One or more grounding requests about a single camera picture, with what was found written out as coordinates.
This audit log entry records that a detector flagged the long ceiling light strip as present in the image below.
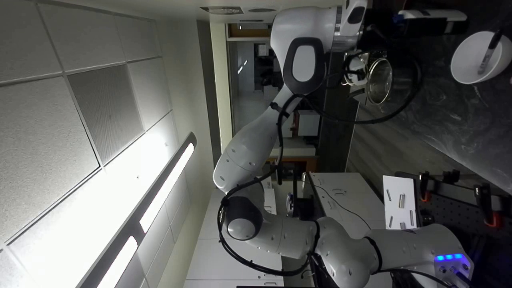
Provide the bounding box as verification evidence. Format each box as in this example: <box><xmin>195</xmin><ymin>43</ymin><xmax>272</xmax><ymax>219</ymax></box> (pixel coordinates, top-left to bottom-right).
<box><xmin>136</xmin><ymin>132</ymin><xmax>198</xmax><ymax>236</ymax></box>
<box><xmin>94</xmin><ymin>233</ymin><xmax>141</xmax><ymax>288</ymax></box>

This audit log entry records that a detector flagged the black orange bar clamp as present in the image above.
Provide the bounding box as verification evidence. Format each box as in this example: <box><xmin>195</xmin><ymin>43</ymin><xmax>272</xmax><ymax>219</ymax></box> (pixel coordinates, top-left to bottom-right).
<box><xmin>418</xmin><ymin>167</ymin><xmax>462</xmax><ymax>204</ymax></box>
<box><xmin>474</xmin><ymin>182</ymin><xmax>506</xmax><ymax>230</ymax></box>

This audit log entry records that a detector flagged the grey cabinet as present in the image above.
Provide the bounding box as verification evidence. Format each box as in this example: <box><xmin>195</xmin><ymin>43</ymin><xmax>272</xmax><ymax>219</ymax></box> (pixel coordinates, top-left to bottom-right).
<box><xmin>307</xmin><ymin>171</ymin><xmax>387</xmax><ymax>288</ymax></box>

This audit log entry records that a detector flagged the white paper note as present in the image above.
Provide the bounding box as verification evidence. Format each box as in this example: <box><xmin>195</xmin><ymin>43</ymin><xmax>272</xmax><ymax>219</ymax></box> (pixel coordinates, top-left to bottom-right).
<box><xmin>381</xmin><ymin>174</ymin><xmax>419</xmax><ymax>230</ymax></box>

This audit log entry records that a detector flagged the ceiling air vent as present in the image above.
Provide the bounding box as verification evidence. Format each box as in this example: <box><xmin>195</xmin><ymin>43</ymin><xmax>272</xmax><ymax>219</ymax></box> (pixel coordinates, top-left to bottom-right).
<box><xmin>200</xmin><ymin>4</ymin><xmax>245</xmax><ymax>15</ymax></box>

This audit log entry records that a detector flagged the small white bowl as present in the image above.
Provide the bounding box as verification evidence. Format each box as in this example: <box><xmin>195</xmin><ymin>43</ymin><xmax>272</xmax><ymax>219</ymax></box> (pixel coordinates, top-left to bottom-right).
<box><xmin>450</xmin><ymin>28</ymin><xmax>512</xmax><ymax>86</ymax></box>

